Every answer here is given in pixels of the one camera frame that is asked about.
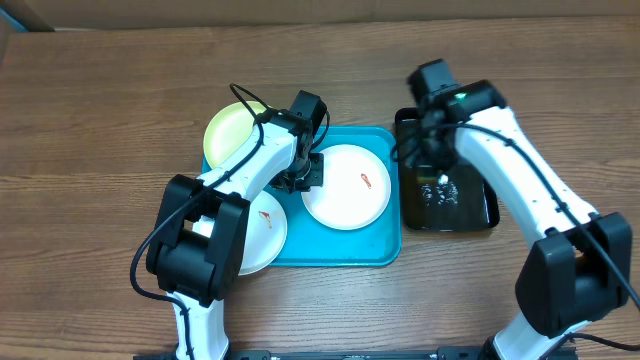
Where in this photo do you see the white plate with red stain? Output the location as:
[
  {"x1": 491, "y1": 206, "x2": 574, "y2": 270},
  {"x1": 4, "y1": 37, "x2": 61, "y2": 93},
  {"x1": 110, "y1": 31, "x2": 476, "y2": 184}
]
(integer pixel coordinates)
[{"x1": 302, "y1": 144, "x2": 392, "y2": 231}]

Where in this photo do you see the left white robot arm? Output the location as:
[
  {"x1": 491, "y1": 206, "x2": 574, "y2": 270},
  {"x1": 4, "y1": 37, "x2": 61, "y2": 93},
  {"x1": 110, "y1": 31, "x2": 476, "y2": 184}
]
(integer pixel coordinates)
[{"x1": 130, "y1": 91, "x2": 330, "y2": 359}]

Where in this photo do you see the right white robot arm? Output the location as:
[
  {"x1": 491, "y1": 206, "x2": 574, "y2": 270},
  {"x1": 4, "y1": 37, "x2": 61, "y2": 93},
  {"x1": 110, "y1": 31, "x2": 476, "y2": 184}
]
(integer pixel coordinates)
[{"x1": 391, "y1": 59, "x2": 639, "y2": 359}]

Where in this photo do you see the black water tray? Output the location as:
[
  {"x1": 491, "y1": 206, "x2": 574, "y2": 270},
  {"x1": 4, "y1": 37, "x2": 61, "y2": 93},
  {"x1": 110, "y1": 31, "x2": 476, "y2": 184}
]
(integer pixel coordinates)
[{"x1": 395, "y1": 139, "x2": 500, "y2": 232}]

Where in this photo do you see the teal plastic tray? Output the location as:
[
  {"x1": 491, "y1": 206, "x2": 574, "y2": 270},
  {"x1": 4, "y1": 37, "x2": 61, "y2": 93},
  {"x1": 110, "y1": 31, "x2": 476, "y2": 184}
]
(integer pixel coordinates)
[{"x1": 216, "y1": 125, "x2": 401, "y2": 267}]

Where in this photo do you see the yellow-green plate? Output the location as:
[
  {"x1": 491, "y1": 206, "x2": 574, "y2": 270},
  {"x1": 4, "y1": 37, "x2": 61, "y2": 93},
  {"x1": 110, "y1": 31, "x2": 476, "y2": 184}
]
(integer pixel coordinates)
[{"x1": 203, "y1": 102, "x2": 254, "y2": 168}]

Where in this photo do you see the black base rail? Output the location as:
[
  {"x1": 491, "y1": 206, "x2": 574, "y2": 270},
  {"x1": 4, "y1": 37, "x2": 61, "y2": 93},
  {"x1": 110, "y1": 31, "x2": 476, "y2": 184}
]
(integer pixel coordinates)
[{"x1": 133, "y1": 344, "x2": 579, "y2": 360}]

